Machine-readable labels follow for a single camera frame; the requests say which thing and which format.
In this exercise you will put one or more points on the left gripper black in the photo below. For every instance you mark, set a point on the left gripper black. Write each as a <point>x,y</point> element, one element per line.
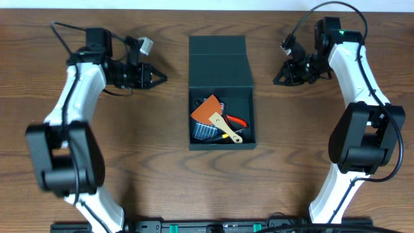
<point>144,75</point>

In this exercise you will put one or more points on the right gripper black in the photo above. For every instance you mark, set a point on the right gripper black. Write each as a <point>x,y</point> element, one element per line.
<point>289,70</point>

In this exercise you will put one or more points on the black gift box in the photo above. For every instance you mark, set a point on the black gift box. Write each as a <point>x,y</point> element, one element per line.
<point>218,65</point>

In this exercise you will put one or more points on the orange scraper wooden handle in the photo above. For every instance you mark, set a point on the orange scraper wooden handle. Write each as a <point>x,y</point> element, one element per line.
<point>211,112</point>

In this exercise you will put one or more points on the red handled pliers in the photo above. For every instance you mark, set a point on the red handled pliers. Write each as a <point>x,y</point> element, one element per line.
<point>229,119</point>

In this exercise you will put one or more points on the blue precision screwdriver set case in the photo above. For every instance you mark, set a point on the blue precision screwdriver set case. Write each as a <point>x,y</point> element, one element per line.
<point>204,131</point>

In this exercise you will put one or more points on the black yellow screwdriver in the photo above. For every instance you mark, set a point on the black yellow screwdriver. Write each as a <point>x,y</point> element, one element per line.
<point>221,137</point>

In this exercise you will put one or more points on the small claw hammer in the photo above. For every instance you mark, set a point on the small claw hammer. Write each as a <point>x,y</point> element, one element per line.
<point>198,103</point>

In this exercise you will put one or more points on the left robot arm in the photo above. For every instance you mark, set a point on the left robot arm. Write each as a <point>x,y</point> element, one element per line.
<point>65,155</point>

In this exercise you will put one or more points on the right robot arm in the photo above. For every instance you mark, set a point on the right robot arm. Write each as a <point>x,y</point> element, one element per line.
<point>369,129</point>

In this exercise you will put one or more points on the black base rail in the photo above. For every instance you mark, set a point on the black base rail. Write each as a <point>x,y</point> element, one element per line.
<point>202,227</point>

